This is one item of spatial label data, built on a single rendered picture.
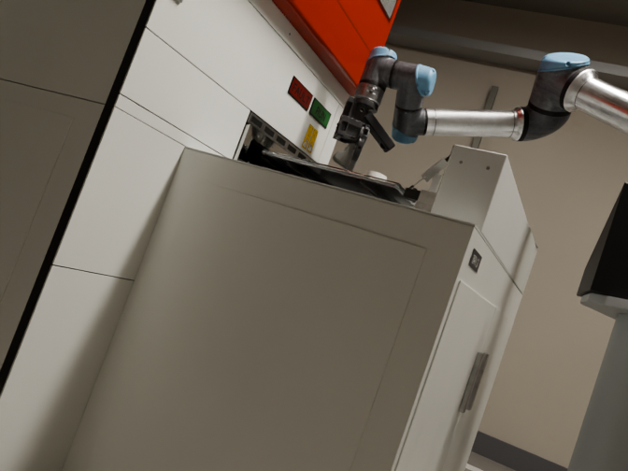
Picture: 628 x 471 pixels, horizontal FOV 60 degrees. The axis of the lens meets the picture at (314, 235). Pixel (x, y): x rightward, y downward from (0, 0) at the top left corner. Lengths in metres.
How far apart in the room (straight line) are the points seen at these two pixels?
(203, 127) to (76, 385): 0.59
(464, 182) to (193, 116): 0.58
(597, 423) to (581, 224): 2.35
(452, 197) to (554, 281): 2.53
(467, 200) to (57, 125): 0.76
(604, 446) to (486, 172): 0.61
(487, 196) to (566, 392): 2.59
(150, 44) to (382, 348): 0.68
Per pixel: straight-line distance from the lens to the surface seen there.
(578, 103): 1.56
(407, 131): 1.55
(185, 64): 1.16
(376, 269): 0.91
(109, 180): 1.08
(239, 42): 1.28
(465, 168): 0.98
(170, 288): 1.12
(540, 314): 3.45
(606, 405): 1.28
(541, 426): 3.49
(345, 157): 1.46
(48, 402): 1.18
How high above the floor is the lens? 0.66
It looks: 4 degrees up
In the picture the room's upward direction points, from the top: 20 degrees clockwise
